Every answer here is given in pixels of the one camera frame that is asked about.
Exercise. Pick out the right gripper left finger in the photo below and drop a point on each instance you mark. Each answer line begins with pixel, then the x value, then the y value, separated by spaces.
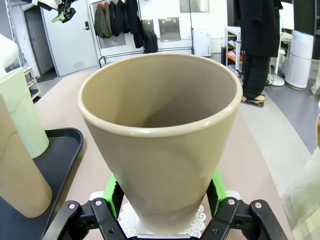
pixel 100 215

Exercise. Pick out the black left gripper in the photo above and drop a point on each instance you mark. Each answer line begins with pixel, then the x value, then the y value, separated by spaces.
pixel 65 5

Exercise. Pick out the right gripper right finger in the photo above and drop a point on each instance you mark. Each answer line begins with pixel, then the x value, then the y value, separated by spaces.
pixel 237 215

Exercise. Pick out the white lace paper coaster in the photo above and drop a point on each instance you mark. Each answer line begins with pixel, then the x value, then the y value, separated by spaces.
pixel 130 222

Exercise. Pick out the light brown tall cup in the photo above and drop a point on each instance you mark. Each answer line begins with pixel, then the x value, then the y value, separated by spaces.
pixel 160 162

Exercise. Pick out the dark brown tall cup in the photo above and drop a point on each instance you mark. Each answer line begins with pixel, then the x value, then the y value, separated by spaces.
pixel 17 175

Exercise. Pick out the mint green tall cup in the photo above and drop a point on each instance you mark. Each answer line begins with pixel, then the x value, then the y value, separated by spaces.
pixel 22 112

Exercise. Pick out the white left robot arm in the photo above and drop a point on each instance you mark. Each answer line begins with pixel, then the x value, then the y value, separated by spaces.
pixel 7 50

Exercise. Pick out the person's left forearm yellow sleeve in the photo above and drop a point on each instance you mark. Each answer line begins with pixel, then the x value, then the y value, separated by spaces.
pixel 305 200

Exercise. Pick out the person's left hand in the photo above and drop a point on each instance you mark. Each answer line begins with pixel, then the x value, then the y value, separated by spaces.
pixel 318 130

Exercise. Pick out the grey door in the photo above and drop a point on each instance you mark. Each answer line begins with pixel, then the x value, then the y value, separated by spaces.
pixel 37 42

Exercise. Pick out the olive green hanging jacket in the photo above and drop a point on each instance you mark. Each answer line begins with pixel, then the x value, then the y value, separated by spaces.
pixel 102 22

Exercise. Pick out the black hanging coats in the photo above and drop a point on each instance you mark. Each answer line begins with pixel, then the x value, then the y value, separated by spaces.
pixel 130 22

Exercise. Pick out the black plastic serving tray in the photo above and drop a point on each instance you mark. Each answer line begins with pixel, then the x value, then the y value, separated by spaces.
pixel 65 155

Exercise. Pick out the wooden shoe shelf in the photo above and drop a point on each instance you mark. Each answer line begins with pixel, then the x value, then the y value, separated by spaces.
pixel 32 85

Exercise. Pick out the black backpack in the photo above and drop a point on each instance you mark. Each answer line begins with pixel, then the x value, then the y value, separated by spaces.
pixel 151 42

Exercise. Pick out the black coat rack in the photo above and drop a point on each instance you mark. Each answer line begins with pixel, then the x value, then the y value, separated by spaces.
pixel 191 30

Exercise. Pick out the white fan base stand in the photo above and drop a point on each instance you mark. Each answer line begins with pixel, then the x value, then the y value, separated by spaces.
pixel 275 80

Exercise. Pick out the white dehumidifier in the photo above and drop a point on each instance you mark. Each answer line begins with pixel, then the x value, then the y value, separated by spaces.
pixel 202 42

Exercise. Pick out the white tower air purifier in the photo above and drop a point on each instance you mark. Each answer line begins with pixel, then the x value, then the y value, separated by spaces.
pixel 298 57

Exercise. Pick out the white shelf desk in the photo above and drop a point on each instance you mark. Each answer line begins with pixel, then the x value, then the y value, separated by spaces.
pixel 232 45

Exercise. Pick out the person in black coat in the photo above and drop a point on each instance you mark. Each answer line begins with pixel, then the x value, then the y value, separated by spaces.
pixel 257 37

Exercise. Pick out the metal wall panel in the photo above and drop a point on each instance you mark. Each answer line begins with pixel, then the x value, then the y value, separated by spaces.
pixel 169 28

